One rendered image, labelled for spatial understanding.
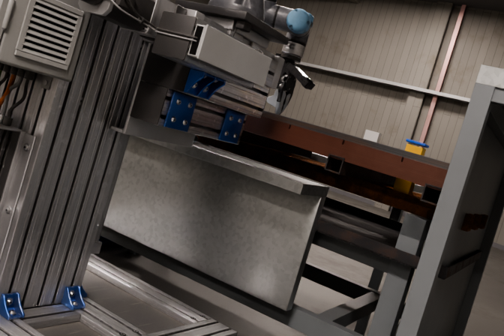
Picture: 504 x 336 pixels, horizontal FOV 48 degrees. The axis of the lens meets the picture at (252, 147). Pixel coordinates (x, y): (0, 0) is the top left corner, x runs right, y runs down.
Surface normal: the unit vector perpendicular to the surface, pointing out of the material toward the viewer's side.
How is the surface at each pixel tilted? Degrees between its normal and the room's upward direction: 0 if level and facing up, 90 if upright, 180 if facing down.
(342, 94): 90
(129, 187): 90
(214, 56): 90
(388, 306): 90
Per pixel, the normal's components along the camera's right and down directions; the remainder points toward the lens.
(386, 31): -0.50, -0.12
